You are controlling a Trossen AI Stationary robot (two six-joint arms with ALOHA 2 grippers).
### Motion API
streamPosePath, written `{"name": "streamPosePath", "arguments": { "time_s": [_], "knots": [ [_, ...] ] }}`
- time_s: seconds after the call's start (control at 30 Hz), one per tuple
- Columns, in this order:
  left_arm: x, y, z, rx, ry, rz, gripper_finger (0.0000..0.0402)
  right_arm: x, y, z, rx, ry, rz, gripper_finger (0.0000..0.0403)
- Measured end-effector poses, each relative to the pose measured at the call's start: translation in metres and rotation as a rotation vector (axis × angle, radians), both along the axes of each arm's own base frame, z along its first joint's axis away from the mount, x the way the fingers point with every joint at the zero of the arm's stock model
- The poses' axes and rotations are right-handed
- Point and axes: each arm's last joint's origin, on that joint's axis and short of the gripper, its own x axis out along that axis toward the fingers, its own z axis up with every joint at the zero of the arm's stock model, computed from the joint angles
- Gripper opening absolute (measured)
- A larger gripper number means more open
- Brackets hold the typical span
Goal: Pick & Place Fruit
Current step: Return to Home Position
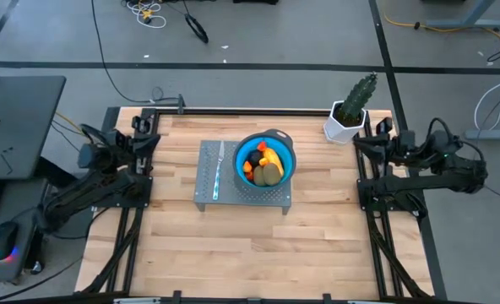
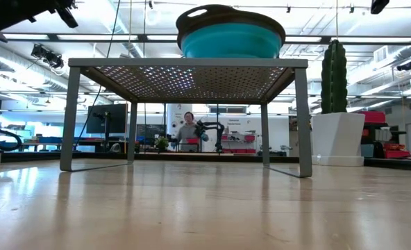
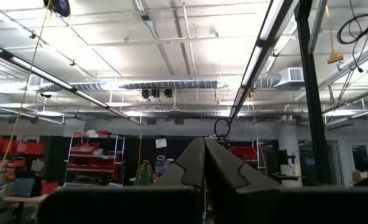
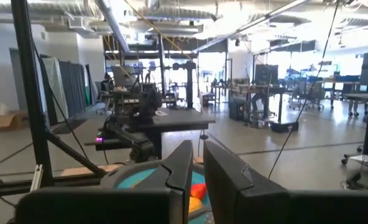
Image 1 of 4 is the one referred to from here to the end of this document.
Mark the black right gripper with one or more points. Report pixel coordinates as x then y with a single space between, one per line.
391 147

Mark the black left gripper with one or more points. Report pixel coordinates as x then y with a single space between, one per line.
129 143

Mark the blue collapsible bowl grey rim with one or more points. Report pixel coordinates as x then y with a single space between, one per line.
239 154

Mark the grey perforated metal stand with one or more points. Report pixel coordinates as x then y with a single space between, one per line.
229 194

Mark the large yellow toy mango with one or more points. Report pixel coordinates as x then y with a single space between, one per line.
275 162

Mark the small red orange toy fruit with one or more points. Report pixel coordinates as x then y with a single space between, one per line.
249 176
247 166

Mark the brown green toy kiwi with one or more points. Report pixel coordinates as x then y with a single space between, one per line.
259 177
272 174

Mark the dark toy avocado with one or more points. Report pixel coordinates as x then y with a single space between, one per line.
255 158

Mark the small orange yellow toy fruit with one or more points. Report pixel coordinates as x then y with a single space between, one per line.
264 161

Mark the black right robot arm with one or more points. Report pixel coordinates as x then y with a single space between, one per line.
436 183

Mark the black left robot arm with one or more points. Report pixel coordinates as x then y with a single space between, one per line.
85 194

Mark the white angular planter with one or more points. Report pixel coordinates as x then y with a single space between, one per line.
336 131

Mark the green cactus plant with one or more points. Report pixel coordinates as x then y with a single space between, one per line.
357 97

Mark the grey table foot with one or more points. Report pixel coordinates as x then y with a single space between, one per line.
495 134

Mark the grey table base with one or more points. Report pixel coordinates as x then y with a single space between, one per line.
465 22

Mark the black computer mouse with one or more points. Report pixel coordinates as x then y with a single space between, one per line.
4 238

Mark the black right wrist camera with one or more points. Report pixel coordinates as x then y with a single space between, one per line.
384 125

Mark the black aluminium table frame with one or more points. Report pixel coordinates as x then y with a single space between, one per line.
241 113

